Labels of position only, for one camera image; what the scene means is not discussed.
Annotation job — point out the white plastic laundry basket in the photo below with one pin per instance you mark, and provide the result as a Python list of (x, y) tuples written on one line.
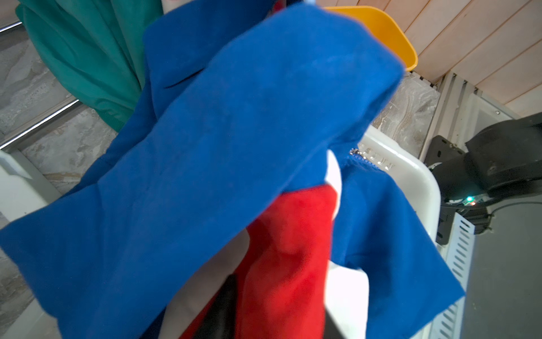
[(417, 184)]

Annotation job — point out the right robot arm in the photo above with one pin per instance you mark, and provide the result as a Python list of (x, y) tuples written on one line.
[(501, 162)]

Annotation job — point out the yellow plastic tray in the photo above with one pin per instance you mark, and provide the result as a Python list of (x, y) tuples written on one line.
[(384, 28)]

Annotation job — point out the blue red white jacket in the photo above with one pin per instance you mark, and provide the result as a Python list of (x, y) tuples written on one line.
[(242, 140)]

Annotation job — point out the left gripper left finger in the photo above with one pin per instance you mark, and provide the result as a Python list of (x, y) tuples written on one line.
[(220, 320)]

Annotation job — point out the white clothes rack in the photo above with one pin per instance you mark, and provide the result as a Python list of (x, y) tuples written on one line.
[(43, 129)]

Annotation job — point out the green jacket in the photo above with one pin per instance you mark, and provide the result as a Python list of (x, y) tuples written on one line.
[(94, 49)]

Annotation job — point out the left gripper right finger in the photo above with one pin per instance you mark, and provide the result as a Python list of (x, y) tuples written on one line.
[(331, 331)]

